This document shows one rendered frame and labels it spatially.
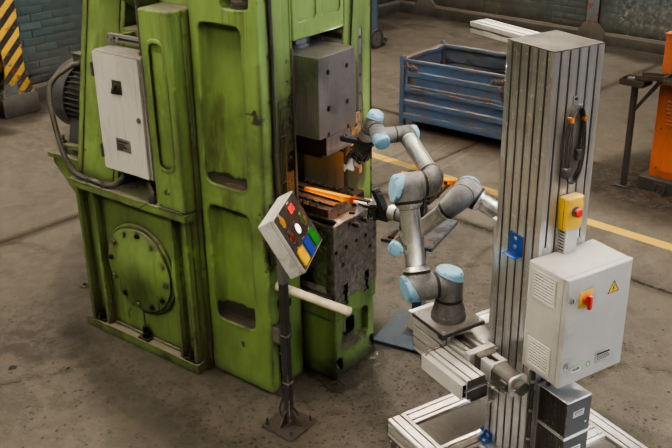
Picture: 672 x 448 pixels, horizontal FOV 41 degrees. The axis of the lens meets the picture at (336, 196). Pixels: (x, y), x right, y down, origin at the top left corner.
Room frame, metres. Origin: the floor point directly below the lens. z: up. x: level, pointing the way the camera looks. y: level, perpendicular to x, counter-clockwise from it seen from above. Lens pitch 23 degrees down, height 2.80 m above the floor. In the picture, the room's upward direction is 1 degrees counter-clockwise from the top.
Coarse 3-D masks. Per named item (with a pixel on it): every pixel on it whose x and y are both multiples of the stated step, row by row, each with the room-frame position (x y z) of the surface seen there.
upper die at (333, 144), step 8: (296, 136) 4.19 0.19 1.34; (328, 136) 4.10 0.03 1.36; (336, 136) 4.14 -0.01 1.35; (304, 144) 4.16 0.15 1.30; (312, 144) 4.13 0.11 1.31; (320, 144) 4.10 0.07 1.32; (328, 144) 4.09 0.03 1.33; (336, 144) 4.14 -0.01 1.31; (344, 144) 4.20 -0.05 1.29; (312, 152) 4.13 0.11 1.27; (320, 152) 4.10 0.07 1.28; (328, 152) 4.09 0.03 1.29
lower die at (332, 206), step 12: (300, 192) 4.30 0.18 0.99; (312, 192) 4.27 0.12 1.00; (336, 192) 4.28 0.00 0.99; (300, 204) 4.19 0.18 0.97; (312, 204) 4.16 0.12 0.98; (324, 204) 4.15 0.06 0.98; (336, 204) 4.14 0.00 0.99; (348, 204) 4.22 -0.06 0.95; (324, 216) 4.09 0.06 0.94; (336, 216) 4.13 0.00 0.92
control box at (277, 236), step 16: (288, 192) 3.82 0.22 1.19; (272, 208) 3.69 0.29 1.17; (272, 224) 3.49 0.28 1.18; (288, 224) 3.59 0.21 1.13; (304, 224) 3.72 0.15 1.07; (272, 240) 3.49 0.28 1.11; (288, 240) 3.51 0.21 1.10; (320, 240) 3.77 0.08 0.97; (288, 256) 3.48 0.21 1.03; (288, 272) 3.48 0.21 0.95; (304, 272) 3.46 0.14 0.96
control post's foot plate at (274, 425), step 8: (280, 416) 3.71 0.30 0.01; (296, 416) 3.64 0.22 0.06; (304, 416) 3.71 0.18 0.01; (264, 424) 3.65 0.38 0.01; (272, 424) 3.65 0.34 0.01; (280, 424) 3.62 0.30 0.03; (288, 424) 3.65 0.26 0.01; (296, 424) 3.63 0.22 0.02; (304, 424) 3.65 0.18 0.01; (312, 424) 3.65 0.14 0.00; (272, 432) 3.60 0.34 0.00; (280, 432) 3.59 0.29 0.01; (288, 432) 3.59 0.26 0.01; (296, 432) 3.58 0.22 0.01; (304, 432) 3.60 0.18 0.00; (288, 440) 3.53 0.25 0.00
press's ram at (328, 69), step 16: (304, 48) 4.25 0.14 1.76; (320, 48) 4.24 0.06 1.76; (336, 48) 4.24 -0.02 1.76; (352, 48) 4.26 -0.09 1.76; (304, 64) 4.09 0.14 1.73; (320, 64) 4.05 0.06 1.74; (336, 64) 4.15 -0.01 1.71; (352, 64) 4.26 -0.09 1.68; (304, 80) 4.09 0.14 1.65; (320, 80) 4.05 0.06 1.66; (336, 80) 4.15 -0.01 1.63; (352, 80) 4.25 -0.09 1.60; (304, 96) 4.09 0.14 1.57; (320, 96) 4.05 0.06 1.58; (336, 96) 4.15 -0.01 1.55; (352, 96) 4.25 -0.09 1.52; (304, 112) 4.09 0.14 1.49; (320, 112) 4.05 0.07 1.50; (336, 112) 4.15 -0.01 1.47; (352, 112) 4.25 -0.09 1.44; (304, 128) 4.10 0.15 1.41; (320, 128) 4.04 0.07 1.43; (336, 128) 4.15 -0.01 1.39
